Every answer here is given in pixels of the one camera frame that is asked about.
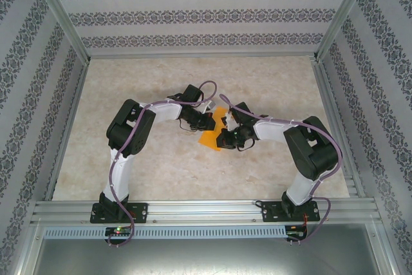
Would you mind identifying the slotted grey cable duct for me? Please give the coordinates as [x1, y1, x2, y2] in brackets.
[43, 225, 288, 241]

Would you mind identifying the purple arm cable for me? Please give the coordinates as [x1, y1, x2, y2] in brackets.
[218, 93, 342, 246]
[108, 80, 218, 249]

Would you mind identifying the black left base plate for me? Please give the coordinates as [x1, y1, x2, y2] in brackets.
[89, 202, 149, 224]

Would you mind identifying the controller board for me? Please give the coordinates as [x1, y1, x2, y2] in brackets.
[285, 225, 309, 241]
[104, 226, 133, 237]

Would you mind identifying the orange paper sheet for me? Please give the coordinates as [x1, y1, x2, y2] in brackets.
[198, 106, 228, 153]

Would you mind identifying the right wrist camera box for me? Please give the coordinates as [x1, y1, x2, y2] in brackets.
[223, 110, 239, 129]

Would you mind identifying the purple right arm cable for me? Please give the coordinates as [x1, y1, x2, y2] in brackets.
[218, 93, 342, 246]

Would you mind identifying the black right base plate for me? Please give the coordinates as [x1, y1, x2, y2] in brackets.
[262, 200, 321, 223]

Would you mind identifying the grey metal sheet panel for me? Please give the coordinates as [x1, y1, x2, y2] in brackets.
[32, 238, 386, 275]

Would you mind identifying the left controller board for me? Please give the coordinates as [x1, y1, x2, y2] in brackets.
[104, 226, 133, 237]

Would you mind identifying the aluminium frame post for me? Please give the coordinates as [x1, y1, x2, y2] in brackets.
[312, 0, 377, 62]
[30, 0, 92, 65]

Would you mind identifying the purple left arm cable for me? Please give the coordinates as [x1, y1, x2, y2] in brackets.
[108, 80, 218, 249]

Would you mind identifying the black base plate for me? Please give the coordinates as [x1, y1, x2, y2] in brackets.
[262, 200, 321, 223]
[89, 202, 149, 224]

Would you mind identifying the aluminium mounting rail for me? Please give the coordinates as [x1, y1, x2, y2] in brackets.
[30, 198, 382, 225]

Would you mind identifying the right controller board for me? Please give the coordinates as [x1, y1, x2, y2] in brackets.
[285, 225, 309, 241]

